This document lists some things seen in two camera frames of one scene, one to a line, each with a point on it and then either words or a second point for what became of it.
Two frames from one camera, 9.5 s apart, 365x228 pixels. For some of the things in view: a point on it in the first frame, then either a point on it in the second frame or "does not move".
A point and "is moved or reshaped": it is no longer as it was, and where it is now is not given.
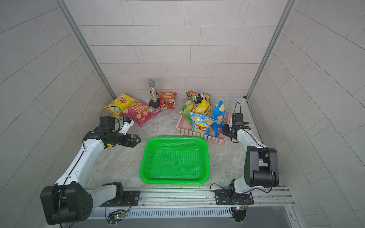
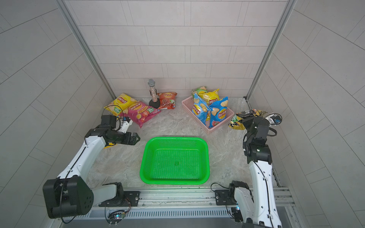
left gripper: [133, 143] does not move
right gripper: [225, 131] → [250, 120]
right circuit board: [239, 214] does not move
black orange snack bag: [196, 97] → [236, 121]
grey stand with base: [155, 102] does not move
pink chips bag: [140, 111] does not move
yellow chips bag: [120, 104] does not move
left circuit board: [116, 216] does not move
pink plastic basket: [184, 125] → [187, 103]
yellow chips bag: [204, 108] → [211, 97]
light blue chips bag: [201, 124] → [200, 109]
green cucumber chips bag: [185, 111] → [197, 90]
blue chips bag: [218, 113] is moved or reshaped
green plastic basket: [175, 160] does not move
